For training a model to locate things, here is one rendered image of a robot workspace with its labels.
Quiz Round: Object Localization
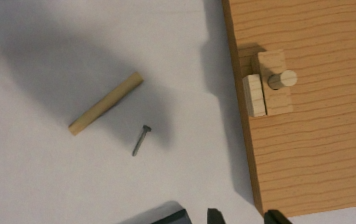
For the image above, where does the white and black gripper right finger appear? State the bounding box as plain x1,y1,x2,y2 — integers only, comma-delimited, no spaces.
264,209,293,224

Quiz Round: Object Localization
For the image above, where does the small wooden block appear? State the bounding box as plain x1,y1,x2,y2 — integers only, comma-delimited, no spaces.
251,49,293,115

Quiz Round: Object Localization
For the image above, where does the brown wooden board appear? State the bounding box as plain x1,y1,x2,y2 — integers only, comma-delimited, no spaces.
222,0,356,219

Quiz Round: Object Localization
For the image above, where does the wooden dowel pin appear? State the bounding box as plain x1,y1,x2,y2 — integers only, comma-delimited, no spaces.
268,70,298,89

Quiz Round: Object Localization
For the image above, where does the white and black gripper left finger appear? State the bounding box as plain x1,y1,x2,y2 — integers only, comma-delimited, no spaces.
207,208,226,224

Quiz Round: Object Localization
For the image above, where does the tan wooden rod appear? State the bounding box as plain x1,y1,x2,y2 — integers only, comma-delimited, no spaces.
68,71,145,135

